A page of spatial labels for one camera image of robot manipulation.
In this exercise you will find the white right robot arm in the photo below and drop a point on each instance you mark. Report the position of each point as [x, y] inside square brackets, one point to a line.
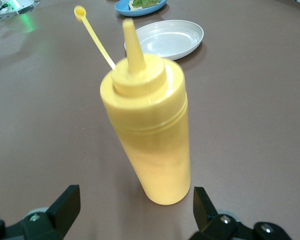
[25, 3]

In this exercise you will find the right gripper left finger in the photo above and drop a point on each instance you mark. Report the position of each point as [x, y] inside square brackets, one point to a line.
[57, 217]

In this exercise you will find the beige round plate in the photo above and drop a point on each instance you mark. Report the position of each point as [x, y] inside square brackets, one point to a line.
[170, 40]

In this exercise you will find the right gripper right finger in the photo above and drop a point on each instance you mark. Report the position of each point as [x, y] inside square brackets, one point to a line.
[215, 227]

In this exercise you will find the green lettuce leaf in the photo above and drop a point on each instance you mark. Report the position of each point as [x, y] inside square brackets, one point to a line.
[146, 2]

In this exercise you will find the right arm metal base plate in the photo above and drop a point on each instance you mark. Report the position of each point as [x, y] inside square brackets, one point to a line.
[5, 13]

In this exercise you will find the white bread slice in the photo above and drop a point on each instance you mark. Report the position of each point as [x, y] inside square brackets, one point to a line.
[133, 8]

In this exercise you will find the blue round plate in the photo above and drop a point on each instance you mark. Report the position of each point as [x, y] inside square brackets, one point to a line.
[145, 13]

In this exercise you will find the yellow squeeze bottle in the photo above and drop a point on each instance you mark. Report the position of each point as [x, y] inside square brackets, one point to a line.
[150, 150]

